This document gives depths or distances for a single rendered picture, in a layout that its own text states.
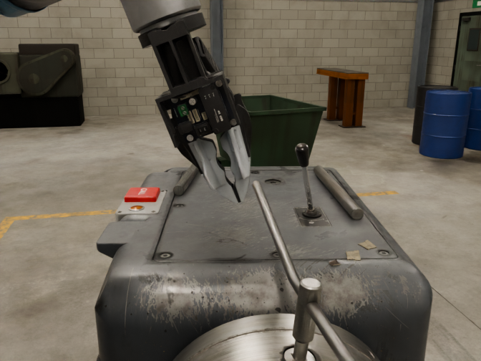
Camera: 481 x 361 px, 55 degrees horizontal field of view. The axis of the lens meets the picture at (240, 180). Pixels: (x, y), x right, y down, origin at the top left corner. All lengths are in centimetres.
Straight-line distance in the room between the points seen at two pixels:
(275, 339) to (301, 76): 1043
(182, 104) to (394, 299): 37
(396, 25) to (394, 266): 1119
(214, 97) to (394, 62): 1137
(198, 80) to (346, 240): 38
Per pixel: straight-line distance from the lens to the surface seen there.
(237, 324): 56
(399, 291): 65
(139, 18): 48
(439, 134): 680
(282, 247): 54
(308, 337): 49
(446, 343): 282
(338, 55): 1117
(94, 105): 1042
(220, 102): 46
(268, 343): 52
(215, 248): 69
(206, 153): 53
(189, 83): 45
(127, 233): 76
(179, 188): 91
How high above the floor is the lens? 155
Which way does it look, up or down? 17 degrees down
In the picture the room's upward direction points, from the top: straight up
